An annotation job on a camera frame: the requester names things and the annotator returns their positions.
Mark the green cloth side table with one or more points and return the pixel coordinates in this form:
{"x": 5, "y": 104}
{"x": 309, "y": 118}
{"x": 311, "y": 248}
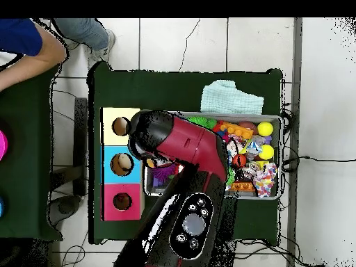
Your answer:
{"x": 30, "y": 217}

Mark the dark green table cloth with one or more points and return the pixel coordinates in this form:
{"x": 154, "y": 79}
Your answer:
{"x": 183, "y": 89}

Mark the flat orange plastic tray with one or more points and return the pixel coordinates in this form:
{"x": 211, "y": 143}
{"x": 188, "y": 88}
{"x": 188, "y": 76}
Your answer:
{"x": 242, "y": 187}

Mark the wooden box with three holes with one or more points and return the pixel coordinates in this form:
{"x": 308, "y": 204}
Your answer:
{"x": 108, "y": 167}

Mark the clear mesh bin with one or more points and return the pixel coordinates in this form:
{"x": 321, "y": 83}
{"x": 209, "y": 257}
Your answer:
{"x": 267, "y": 192}

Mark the purple spiky ball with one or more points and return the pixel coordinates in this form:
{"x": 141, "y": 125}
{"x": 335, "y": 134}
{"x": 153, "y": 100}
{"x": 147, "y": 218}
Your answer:
{"x": 163, "y": 173}

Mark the person's forearm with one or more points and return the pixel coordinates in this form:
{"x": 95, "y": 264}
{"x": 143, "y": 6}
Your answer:
{"x": 39, "y": 61}

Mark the orange and black ball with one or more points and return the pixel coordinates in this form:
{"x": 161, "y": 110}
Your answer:
{"x": 240, "y": 161}

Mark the black floor stand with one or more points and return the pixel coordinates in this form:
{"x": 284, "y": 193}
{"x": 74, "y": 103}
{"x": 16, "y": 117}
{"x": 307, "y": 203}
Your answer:
{"x": 80, "y": 144}

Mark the person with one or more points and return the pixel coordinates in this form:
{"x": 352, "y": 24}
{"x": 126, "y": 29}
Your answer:
{"x": 83, "y": 30}

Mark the yellow tennis ball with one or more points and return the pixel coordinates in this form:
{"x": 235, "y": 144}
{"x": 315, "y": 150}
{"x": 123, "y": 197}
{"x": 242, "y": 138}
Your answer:
{"x": 266, "y": 152}

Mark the large green spiky ball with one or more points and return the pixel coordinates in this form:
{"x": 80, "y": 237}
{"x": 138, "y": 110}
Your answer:
{"x": 201, "y": 121}

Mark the pink bowl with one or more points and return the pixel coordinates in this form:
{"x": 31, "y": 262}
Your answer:
{"x": 2, "y": 144}

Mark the mint green muslin cloth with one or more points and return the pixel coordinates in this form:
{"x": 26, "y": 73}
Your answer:
{"x": 231, "y": 99}

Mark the orange plastic toy piece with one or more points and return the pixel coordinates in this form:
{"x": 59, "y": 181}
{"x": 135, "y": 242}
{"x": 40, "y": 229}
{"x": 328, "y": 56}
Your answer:
{"x": 236, "y": 130}

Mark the blue cup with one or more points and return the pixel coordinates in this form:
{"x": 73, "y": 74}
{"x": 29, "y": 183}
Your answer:
{"x": 1, "y": 207}

